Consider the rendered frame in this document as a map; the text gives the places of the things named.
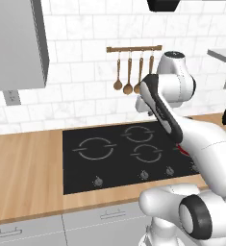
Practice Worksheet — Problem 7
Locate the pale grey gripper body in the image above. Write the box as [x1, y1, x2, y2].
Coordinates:
[135, 95, 156, 117]

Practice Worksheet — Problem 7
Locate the small wooden spoon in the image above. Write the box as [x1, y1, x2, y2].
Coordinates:
[113, 52, 124, 91]

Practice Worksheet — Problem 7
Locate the wooden utensil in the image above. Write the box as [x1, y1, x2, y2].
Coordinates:
[148, 51, 156, 76]

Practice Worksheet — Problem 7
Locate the grey hob knob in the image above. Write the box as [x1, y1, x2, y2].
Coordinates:
[164, 165, 176, 177]
[189, 161, 199, 173]
[92, 175, 105, 188]
[139, 169, 151, 181]

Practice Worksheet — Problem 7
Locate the black glass hob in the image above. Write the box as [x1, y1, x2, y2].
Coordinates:
[62, 119, 203, 196]

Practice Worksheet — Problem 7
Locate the black range hood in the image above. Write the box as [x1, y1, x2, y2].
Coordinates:
[146, 0, 183, 13]

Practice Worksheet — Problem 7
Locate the grey drawer front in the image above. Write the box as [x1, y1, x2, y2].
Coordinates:
[0, 213, 66, 246]
[62, 200, 155, 246]

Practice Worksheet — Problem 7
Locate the wooden wall rail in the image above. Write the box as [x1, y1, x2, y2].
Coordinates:
[106, 44, 163, 54]

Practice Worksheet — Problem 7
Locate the grey wall cupboard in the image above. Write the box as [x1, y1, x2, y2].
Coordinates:
[207, 47, 226, 69]
[0, 0, 51, 92]

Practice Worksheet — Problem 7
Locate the grey drawer handle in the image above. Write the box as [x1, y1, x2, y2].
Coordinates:
[100, 208, 127, 220]
[0, 226, 24, 240]

